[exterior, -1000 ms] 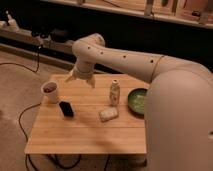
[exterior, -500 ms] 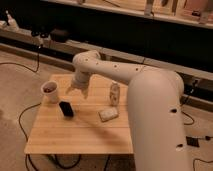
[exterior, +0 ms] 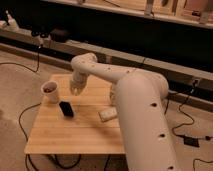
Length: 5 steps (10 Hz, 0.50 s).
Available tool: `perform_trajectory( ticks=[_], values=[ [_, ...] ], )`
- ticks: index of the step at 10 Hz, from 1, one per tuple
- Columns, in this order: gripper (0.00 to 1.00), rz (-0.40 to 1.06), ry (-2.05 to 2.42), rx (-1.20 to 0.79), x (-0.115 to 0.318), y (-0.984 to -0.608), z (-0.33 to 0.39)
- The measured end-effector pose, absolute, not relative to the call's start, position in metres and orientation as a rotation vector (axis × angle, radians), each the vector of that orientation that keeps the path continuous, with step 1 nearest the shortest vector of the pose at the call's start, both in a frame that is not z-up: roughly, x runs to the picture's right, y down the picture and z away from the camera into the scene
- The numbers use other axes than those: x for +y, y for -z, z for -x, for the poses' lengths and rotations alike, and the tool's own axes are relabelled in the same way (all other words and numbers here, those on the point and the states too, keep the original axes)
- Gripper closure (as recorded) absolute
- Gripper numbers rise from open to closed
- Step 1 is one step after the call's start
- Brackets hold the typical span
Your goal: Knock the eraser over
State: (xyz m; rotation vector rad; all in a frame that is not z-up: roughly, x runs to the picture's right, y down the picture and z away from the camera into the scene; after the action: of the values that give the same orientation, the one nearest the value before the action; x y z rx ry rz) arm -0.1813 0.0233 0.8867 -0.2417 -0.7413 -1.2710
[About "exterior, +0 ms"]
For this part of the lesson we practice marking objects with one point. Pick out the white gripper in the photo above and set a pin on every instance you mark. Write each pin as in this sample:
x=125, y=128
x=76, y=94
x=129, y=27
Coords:
x=78, y=82

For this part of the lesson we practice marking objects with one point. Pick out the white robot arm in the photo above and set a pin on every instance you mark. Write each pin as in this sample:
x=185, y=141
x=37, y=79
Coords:
x=138, y=101

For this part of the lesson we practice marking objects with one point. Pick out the black eraser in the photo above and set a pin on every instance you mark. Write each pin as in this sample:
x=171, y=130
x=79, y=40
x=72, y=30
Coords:
x=66, y=109

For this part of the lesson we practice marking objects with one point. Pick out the beige sponge block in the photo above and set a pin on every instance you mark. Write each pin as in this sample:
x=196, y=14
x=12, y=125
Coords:
x=108, y=114

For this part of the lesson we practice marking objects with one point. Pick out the wooden table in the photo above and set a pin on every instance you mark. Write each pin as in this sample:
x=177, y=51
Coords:
x=85, y=133

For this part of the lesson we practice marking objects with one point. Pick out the black box on ledge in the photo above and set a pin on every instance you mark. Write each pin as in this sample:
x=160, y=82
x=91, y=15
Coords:
x=59, y=35

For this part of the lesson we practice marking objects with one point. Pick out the white bottle on ledge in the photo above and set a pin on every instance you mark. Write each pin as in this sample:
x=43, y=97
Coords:
x=12, y=22

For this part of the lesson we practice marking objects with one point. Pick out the black power adapter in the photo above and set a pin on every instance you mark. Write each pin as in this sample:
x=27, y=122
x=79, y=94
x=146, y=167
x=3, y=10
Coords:
x=191, y=141

